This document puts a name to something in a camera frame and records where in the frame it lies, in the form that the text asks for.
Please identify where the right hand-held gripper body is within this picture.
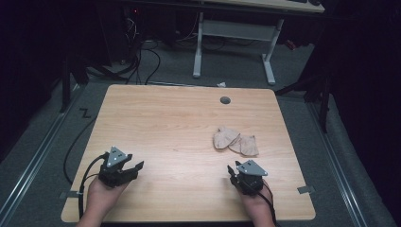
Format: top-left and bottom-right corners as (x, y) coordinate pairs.
(232, 159), (269, 197)

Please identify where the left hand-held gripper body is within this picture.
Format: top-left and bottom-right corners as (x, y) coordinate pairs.
(97, 146), (138, 189)

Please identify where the person's left hand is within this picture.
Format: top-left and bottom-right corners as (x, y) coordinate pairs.
(85, 177), (131, 216)

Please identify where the person's right hand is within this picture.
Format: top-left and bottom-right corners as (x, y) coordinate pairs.
(236, 180), (272, 220)

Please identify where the beige sock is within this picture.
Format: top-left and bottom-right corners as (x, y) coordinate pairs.
(212, 126), (241, 150)
(228, 134), (260, 158)

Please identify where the grey tape strip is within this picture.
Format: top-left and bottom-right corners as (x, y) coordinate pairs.
(297, 184), (316, 195)
(59, 190), (83, 201)

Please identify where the black metal stand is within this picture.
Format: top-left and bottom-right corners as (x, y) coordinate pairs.
(59, 55), (91, 114)
(273, 70), (334, 134)

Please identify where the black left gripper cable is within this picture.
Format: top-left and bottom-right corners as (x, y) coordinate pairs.
(78, 152), (109, 219)

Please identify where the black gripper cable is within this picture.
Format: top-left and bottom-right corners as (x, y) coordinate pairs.
(78, 152), (109, 219)
(245, 181), (279, 227)

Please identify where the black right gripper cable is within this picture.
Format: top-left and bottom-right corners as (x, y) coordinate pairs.
(245, 181), (279, 227)

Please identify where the black floor cable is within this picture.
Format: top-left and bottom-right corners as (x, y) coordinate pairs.
(62, 115), (98, 185)

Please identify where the metal floor rail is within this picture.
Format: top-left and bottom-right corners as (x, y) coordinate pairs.
(305, 101), (369, 227)
(0, 84), (85, 223)

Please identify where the bundle of black cables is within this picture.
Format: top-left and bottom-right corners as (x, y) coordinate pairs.
(84, 12), (202, 86)

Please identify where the white metal frame desk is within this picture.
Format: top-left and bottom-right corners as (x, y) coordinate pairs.
(192, 0), (326, 86)

